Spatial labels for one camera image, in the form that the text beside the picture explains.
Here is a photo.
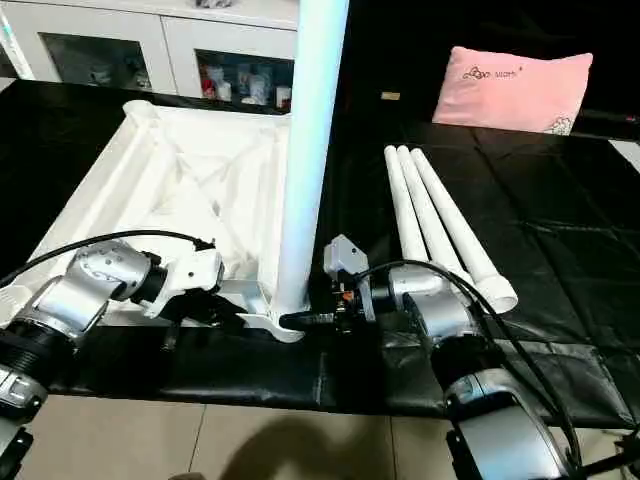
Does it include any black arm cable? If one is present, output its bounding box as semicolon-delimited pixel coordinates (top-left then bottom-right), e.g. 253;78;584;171
350;258;583;471
0;230;218;288

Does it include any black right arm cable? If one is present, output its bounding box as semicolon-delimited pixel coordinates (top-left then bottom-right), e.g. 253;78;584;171
350;258;583;471

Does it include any white plastic table leg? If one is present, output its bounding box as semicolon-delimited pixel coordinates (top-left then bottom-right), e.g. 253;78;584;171
396;145;477;286
383;145;429;263
272;0;351;319
410;148;520;314

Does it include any black tripod stand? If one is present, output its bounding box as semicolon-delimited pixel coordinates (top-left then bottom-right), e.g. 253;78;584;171
580;430;640;477

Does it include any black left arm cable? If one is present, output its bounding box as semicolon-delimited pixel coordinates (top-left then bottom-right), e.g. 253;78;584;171
0;230;218;288

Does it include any white plastic table top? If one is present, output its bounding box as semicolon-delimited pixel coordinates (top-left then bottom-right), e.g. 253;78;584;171
0;98;306;344

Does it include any black work mat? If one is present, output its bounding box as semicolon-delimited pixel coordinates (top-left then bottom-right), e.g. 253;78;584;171
0;78;640;431

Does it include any pink pillow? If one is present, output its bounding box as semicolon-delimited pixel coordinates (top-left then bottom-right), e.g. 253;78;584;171
432;46;595;136

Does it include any white glass-door cabinet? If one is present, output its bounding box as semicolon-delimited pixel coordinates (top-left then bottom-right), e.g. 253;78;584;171
0;0;301;111

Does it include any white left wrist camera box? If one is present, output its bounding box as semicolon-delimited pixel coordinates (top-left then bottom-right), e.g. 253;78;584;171
143;248;225;317

